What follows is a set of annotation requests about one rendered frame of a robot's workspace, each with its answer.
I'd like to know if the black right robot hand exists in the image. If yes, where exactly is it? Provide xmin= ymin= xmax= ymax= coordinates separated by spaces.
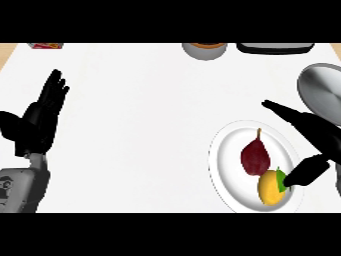
xmin=260 ymin=99 xmax=341 ymax=188

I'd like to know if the grey bowl with brown rim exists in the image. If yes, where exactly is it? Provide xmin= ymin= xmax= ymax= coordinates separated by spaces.
xmin=181 ymin=42 xmax=228 ymax=61

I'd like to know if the silver metal pan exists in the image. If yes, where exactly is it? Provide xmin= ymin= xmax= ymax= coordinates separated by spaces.
xmin=296 ymin=62 xmax=341 ymax=129

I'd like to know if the red and yellow box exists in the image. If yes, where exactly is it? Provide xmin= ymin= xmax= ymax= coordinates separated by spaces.
xmin=27 ymin=42 xmax=65 ymax=50

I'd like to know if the dark red pear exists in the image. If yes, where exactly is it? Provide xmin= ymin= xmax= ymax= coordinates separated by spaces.
xmin=240 ymin=127 xmax=272 ymax=177

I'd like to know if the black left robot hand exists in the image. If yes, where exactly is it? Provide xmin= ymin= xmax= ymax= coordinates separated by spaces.
xmin=0 ymin=68 xmax=71 ymax=158

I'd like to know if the yellow lemon with green leaf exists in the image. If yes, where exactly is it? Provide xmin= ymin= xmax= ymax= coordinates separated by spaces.
xmin=257 ymin=166 xmax=294 ymax=206

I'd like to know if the white round plate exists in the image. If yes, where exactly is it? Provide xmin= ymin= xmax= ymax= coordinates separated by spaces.
xmin=207 ymin=119 xmax=306 ymax=214

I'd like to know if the black and grey appliance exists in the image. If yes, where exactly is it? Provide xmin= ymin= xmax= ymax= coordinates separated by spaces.
xmin=235 ymin=42 xmax=316 ymax=56

